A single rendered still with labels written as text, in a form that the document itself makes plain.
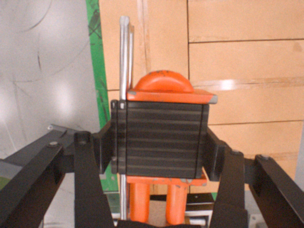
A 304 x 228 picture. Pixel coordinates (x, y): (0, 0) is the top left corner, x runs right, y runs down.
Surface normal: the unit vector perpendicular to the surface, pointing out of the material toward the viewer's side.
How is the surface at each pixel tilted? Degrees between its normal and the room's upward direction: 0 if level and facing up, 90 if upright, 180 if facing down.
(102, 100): 0
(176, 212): 0
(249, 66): 0
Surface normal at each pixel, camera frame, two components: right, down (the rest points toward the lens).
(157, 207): 0.04, -0.97
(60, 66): -0.03, 0.23
